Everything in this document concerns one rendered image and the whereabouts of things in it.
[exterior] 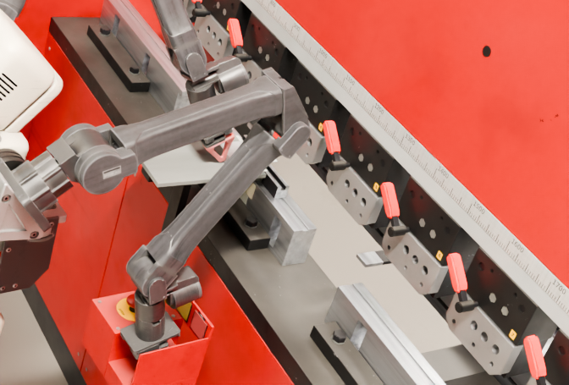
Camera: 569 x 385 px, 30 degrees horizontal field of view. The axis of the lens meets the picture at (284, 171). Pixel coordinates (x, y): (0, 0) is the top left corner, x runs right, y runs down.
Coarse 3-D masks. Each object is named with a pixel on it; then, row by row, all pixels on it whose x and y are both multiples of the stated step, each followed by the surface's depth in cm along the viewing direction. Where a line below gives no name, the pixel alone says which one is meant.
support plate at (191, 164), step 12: (192, 144) 232; (168, 156) 226; (180, 156) 227; (192, 156) 228; (204, 156) 230; (144, 168) 221; (156, 168) 220; (168, 168) 221; (180, 168) 223; (192, 168) 224; (204, 168) 225; (216, 168) 227; (156, 180) 217; (168, 180) 218; (180, 180) 219; (192, 180) 220; (204, 180) 222
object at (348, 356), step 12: (324, 324) 209; (336, 324) 210; (312, 336) 208; (324, 336) 206; (324, 348) 205; (336, 348) 204; (348, 348) 205; (336, 360) 202; (348, 360) 202; (360, 360) 203; (348, 372) 199; (360, 372) 200; (372, 372) 201; (348, 384) 199; (360, 384) 197; (372, 384) 198
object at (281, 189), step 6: (270, 168) 233; (270, 174) 231; (276, 174) 232; (264, 180) 232; (270, 180) 230; (276, 180) 231; (282, 180) 230; (264, 186) 232; (270, 186) 230; (276, 186) 228; (282, 186) 230; (288, 186) 229; (270, 192) 230; (276, 192) 228; (282, 192) 229
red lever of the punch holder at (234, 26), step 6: (228, 24) 227; (234, 24) 226; (234, 30) 226; (234, 36) 226; (240, 36) 226; (234, 42) 226; (240, 42) 226; (240, 48) 226; (234, 54) 225; (240, 54) 225; (246, 54) 226; (240, 60) 225; (246, 60) 226
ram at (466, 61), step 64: (256, 0) 225; (320, 0) 206; (384, 0) 190; (448, 0) 176; (512, 0) 164; (384, 64) 191; (448, 64) 177; (512, 64) 165; (448, 128) 178; (512, 128) 166; (512, 192) 167
